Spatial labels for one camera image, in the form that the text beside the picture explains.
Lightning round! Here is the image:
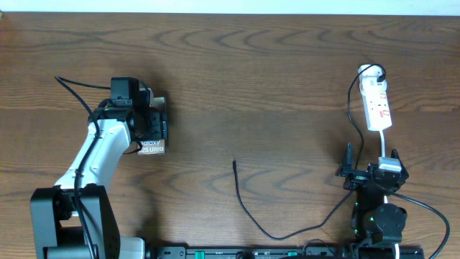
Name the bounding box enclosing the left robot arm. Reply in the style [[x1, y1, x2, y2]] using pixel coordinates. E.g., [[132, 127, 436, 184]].
[[30, 88, 167, 258]]

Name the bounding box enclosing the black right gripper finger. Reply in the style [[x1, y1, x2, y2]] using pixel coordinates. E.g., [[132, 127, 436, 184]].
[[390, 149, 405, 171], [340, 142, 353, 168]]

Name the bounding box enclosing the black USB charging cable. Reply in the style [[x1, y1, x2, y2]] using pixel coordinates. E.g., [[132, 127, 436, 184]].
[[232, 63, 387, 241]]

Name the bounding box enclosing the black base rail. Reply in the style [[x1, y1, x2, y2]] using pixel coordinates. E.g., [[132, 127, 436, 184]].
[[145, 245, 426, 259]]

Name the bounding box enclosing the white power strip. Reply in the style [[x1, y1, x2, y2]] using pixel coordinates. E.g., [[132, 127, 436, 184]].
[[359, 77, 392, 132]]

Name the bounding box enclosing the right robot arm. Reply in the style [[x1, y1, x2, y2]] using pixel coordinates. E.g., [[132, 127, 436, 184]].
[[336, 144, 409, 258]]

